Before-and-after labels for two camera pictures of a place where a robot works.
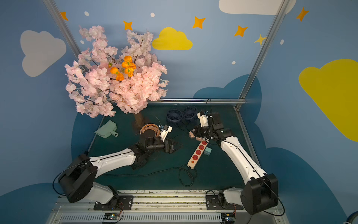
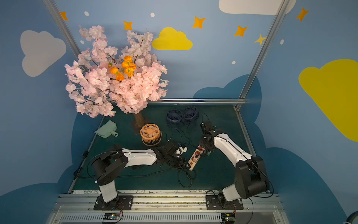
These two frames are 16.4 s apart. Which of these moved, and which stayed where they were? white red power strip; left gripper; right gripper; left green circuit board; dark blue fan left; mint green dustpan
Moved: left gripper; right gripper
Stayed: dark blue fan left; white red power strip; mint green dustpan; left green circuit board
